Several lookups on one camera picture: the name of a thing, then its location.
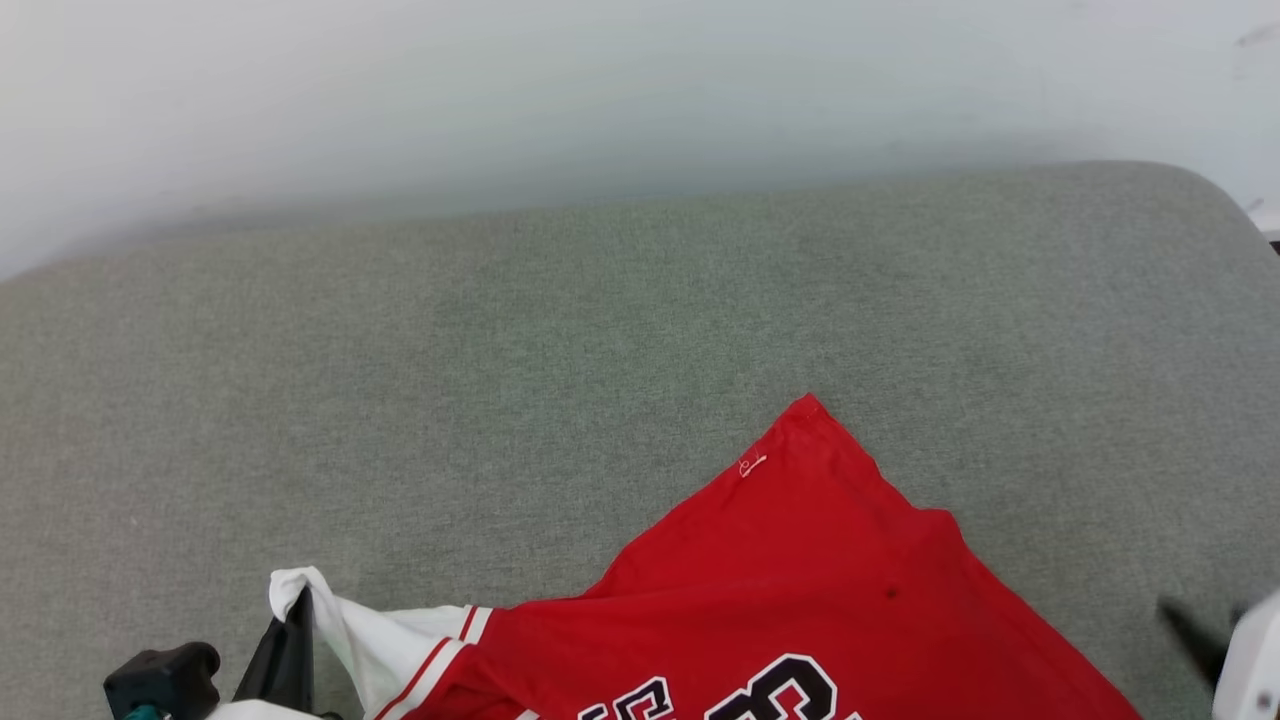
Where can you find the teal left camera connector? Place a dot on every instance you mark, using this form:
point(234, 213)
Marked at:
point(145, 713)

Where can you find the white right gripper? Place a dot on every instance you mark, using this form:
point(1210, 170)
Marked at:
point(1255, 665)

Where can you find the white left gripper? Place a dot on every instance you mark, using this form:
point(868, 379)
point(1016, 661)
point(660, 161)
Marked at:
point(260, 712)

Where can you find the red and white jersey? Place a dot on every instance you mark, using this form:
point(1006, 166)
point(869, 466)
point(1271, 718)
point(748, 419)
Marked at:
point(800, 600)

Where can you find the grey fabric sofa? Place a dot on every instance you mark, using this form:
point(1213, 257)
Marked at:
point(500, 380)

